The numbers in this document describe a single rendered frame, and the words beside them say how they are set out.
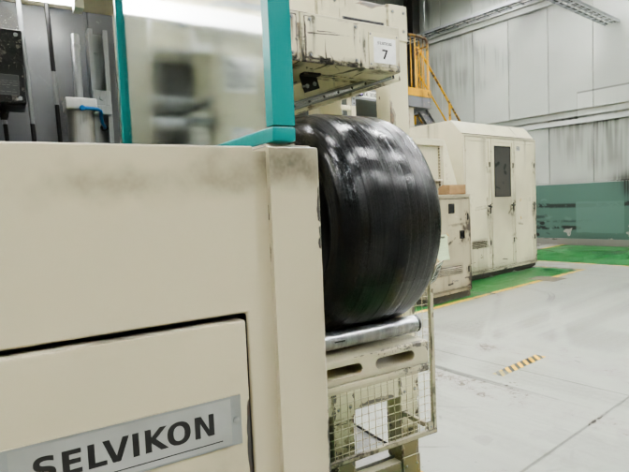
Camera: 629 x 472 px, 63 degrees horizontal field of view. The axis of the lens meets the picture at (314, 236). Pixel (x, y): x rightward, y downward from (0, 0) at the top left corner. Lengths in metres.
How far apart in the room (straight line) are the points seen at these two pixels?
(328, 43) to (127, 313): 1.38
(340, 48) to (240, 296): 1.36
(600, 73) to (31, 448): 13.16
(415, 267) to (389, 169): 0.23
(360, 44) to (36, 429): 1.53
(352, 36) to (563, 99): 11.97
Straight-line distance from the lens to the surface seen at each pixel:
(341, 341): 1.23
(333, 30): 1.68
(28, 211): 0.34
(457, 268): 6.38
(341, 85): 1.82
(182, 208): 0.35
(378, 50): 1.76
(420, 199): 1.19
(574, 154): 13.30
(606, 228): 12.97
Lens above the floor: 1.22
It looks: 4 degrees down
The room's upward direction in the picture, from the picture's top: 2 degrees counter-clockwise
